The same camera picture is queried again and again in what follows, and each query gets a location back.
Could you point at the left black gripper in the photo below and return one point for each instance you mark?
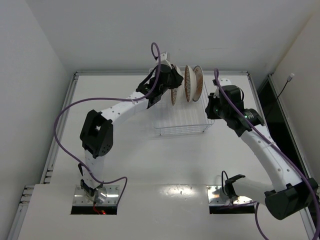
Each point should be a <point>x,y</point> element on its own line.
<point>174,78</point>

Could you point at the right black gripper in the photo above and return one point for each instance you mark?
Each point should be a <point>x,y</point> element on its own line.
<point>211,107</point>

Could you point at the flower pattern plate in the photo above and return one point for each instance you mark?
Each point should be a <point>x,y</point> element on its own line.
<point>176,93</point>
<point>190,83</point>

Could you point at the glass plate orange sunburst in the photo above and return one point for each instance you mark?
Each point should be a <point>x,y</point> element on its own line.
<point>199,82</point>

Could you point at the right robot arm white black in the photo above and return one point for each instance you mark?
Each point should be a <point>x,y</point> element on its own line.
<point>288,193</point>

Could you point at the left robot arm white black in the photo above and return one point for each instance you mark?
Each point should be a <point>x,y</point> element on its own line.
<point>97,133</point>

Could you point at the white wire dish rack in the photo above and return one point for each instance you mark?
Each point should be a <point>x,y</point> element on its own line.
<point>182,118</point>

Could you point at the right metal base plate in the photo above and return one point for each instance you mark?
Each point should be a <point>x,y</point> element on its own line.
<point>217,198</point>

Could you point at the metal base plate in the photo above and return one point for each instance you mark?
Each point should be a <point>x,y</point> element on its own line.
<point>104,196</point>
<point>217,198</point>

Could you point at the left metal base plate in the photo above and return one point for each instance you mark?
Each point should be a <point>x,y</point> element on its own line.
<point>104,196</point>

